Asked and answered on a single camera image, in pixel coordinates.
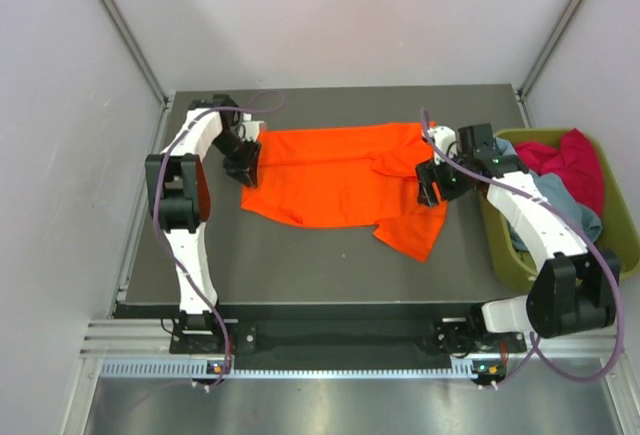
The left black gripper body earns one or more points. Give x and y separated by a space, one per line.
231 146

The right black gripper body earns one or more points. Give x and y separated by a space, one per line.
452 182

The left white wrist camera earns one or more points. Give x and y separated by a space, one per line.
250 130

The left aluminium corner post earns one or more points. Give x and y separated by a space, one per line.
133 49

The grey blue t shirt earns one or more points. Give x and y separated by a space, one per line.
551 186

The aluminium corner post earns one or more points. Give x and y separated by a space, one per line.
558 32
133 49

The orange t shirt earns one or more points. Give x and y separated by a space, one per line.
350 177

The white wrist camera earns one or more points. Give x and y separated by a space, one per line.
250 130
445 139

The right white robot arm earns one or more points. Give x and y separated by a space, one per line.
574 283

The right aluminium corner post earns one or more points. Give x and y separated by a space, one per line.
558 32

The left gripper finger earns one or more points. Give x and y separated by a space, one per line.
241 171
253 151

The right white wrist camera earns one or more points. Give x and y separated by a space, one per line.
445 139

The olive green laundry basket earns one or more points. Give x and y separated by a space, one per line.
516 269

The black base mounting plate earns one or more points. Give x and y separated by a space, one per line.
357 336

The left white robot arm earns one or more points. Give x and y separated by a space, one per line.
180 205

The crimson red t shirt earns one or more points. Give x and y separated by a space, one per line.
575 161

